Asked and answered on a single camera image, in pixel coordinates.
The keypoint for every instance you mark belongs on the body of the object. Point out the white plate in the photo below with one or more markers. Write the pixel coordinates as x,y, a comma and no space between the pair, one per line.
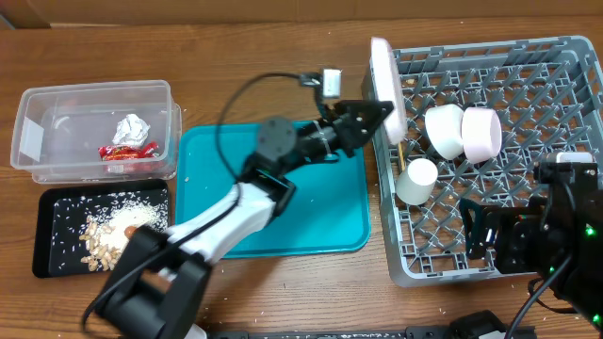
387,87

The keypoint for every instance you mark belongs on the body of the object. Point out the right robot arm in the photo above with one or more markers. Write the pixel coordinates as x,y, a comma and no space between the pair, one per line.
559,237

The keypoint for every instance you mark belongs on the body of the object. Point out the grey plastic dish rack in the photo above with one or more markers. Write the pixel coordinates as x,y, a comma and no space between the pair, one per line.
548,96

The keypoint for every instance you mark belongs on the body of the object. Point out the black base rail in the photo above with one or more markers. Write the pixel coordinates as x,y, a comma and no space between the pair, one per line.
480,325

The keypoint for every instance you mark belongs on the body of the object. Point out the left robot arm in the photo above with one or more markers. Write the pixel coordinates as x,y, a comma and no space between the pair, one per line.
157,287

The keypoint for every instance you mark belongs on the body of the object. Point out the red snack wrapper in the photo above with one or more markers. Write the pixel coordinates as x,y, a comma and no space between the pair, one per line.
125,152

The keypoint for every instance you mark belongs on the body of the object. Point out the black plastic tray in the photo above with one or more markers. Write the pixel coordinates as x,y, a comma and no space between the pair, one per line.
40,263

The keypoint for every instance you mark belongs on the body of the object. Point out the orange carrot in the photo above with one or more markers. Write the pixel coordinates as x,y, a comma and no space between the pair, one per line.
130,231

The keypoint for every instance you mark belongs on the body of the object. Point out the teal plastic tray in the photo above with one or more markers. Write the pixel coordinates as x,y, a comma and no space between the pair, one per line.
329,211

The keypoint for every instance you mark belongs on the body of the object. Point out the white tissue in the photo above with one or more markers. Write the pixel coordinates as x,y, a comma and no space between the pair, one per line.
132,131

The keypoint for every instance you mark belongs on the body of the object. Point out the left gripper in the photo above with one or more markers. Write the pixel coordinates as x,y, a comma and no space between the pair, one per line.
345,127

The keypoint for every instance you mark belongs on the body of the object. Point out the clear plastic bin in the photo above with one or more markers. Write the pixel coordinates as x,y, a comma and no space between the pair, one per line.
58,131

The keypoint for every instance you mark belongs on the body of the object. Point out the wooden chopstick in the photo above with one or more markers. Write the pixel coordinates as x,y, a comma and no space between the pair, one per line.
402,163

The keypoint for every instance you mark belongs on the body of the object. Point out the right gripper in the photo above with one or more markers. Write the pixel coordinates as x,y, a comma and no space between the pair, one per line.
527,234

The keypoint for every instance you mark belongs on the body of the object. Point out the pink-rimmed white bowl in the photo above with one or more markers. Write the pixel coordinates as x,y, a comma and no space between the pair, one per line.
481,133

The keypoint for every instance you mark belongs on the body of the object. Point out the white cup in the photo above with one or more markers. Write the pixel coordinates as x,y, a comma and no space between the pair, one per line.
414,185

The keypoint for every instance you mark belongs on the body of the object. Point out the pile of peanuts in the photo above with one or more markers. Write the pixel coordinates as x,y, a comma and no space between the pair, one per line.
104,245

